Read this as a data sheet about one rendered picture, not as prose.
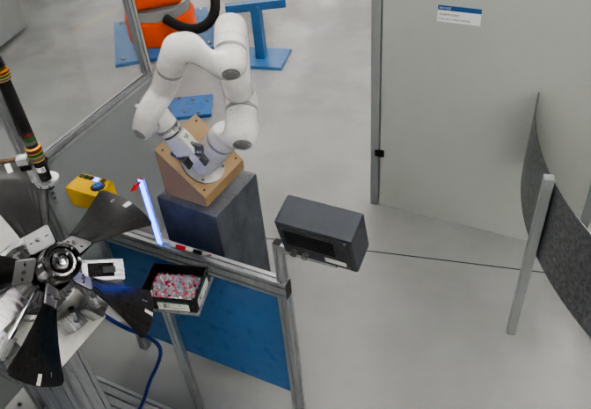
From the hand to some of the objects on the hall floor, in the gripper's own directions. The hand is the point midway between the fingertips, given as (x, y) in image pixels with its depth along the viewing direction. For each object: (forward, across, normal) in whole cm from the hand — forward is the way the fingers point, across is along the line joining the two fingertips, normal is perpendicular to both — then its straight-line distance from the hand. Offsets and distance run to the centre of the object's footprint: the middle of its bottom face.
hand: (197, 163), depth 224 cm
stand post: (+85, -70, -80) cm, 136 cm away
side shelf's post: (+67, -110, -74) cm, 149 cm away
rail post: (+119, -12, -35) cm, 125 cm away
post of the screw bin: (+99, -50, -50) cm, 122 cm away
